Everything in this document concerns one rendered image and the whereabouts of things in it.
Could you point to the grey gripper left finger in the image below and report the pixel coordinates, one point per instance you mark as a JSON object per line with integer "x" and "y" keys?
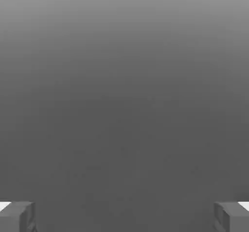
{"x": 13, "y": 218}

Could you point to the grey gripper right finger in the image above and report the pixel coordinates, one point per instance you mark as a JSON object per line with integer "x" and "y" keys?
{"x": 236, "y": 219}

